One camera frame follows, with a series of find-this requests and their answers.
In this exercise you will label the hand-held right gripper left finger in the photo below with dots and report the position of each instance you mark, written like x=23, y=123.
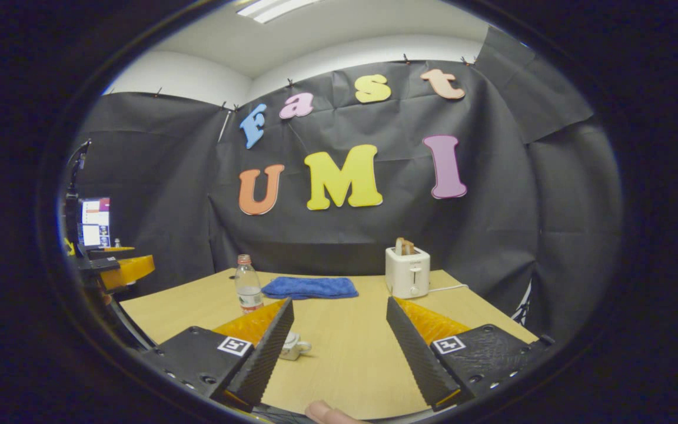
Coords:
x=259, y=359

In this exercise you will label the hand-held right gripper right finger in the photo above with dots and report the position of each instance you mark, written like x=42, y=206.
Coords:
x=420, y=359

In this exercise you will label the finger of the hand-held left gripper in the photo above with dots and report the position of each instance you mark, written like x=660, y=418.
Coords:
x=133, y=271
x=112, y=249

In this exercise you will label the white ceramic teacup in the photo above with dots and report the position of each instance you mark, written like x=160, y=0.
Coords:
x=293, y=348

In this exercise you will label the white teacup lid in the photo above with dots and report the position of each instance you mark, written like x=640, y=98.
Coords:
x=290, y=337

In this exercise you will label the clear plastic water bottle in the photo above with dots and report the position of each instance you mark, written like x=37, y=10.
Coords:
x=249, y=288

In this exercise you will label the computer monitor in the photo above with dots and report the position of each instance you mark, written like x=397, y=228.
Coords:
x=96, y=222

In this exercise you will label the white toaster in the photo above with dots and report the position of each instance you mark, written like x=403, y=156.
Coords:
x=407, y=274

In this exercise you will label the blue towel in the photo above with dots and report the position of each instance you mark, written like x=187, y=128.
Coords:
x=309, y=287

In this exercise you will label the toasted bread slice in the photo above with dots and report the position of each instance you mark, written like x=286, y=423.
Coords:
x=404, y=247

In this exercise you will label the black backdrop cloth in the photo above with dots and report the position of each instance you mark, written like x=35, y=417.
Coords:
x=492, y=224

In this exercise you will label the ceiling light panel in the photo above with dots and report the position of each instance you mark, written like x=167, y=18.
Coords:
x=277, y=7

